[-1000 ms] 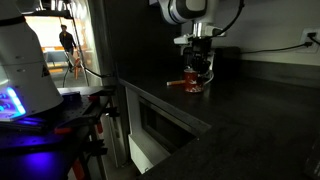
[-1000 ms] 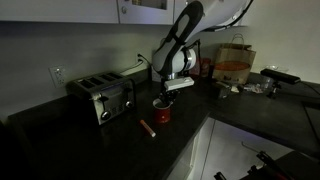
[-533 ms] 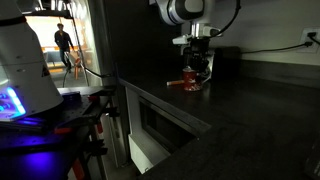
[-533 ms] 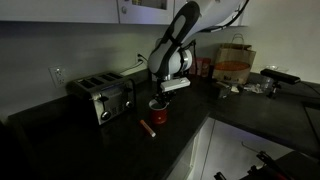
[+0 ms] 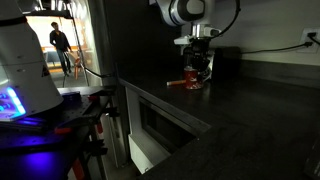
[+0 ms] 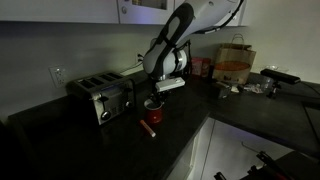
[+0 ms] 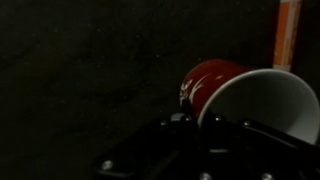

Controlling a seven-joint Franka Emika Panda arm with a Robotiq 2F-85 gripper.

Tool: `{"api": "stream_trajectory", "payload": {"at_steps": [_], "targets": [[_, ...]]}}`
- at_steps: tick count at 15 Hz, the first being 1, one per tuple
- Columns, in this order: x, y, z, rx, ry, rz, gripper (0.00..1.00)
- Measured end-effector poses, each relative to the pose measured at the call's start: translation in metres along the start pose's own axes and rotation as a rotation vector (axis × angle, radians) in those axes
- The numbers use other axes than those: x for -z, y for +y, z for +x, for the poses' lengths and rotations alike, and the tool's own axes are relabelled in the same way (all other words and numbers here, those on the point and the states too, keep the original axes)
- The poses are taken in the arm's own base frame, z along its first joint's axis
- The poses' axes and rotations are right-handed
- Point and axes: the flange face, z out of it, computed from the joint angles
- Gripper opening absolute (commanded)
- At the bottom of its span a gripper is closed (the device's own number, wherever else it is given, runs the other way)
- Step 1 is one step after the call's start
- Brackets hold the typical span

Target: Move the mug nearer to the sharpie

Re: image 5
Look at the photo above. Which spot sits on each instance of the white wall outlet with plugs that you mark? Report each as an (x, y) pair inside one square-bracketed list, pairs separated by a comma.
[(309, 40)]

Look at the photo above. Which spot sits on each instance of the black light stand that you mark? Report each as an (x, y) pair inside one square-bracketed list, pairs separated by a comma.
[(78, 43)]

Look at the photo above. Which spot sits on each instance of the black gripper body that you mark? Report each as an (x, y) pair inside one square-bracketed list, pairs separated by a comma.
[(198, 53)]

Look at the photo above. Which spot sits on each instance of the white lower cabinet drawers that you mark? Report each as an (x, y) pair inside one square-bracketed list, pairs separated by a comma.
[(146, 133)]

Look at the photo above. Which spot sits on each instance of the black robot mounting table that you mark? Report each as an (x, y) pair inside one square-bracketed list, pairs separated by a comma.
[(50, 140)]

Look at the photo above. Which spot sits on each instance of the orange chair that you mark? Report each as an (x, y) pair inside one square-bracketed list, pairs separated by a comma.
[(78, 68)]

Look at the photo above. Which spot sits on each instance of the red mug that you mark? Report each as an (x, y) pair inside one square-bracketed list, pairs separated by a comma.
[(192, 80)]

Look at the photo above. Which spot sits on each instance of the person in dark clothes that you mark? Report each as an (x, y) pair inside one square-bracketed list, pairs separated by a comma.
[(60, 43)]

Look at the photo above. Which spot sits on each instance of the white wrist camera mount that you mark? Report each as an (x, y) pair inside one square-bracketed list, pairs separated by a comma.
[(183, 40)]

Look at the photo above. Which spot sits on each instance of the orange sharpie marker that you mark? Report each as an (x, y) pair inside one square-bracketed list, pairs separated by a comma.
[(176, 82)]

